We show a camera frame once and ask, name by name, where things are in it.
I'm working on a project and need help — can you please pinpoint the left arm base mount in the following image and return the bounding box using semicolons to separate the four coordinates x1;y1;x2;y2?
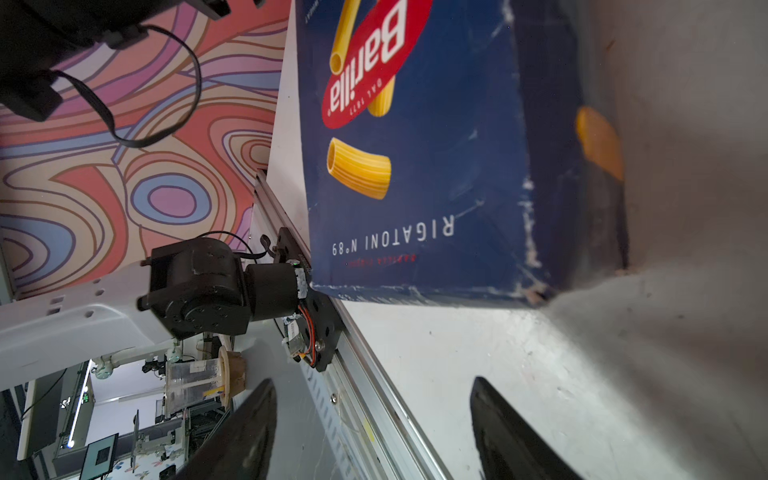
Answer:
275;227;344;372

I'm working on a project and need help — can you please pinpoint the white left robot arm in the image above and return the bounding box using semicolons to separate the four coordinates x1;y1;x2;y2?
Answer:
1;1;290;388

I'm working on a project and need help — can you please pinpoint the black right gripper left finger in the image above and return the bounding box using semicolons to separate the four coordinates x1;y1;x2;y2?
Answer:
174;379;277;480

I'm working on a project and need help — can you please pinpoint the blue Barilla rigatoni box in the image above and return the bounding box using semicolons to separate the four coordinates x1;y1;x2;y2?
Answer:
295;1;629;307

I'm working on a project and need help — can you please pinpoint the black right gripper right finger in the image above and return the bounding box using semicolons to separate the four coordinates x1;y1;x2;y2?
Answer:
470;376;581;480

